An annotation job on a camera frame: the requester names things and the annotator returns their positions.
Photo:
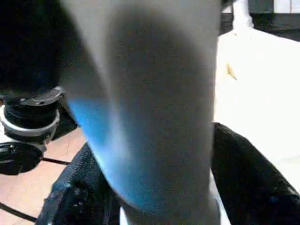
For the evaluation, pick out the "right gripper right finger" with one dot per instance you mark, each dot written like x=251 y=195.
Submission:
x=253 y=178

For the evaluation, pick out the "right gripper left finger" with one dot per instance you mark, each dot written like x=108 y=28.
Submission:
x=79 y=192

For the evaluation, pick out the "white plastic table top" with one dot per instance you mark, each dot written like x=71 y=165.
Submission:
x=257 y=93

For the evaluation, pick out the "silver robot hip and leg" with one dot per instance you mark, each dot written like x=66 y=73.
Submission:
x=30 y=122

